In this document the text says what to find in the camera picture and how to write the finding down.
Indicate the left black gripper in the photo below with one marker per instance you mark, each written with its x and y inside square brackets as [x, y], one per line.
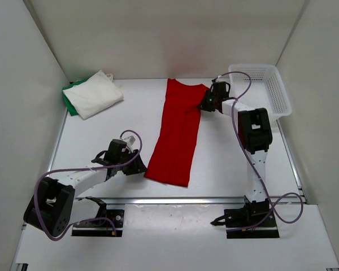
[138, 166]

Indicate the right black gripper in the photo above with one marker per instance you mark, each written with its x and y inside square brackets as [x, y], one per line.
[204, 105]

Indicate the red t shirt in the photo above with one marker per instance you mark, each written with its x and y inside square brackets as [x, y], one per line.
[172, 158]

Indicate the white t shirt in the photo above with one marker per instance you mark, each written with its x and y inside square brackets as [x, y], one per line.
[94, 95]

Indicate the green polo shirt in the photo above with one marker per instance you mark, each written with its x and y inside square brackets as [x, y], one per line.
[72, 111]

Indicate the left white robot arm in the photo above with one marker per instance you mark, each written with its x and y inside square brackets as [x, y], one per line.
[57, 203]

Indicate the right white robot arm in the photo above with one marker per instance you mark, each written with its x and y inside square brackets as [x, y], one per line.
[253, 131]

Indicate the white plastic basket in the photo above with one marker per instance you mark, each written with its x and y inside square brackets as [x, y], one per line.
[262, 87]

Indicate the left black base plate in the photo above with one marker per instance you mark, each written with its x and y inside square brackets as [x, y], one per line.
[102, 228]

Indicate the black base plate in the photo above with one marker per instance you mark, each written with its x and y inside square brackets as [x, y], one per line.
[243, 230]
[102, 228]

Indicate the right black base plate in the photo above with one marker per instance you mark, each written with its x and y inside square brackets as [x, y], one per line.
[243, 230]

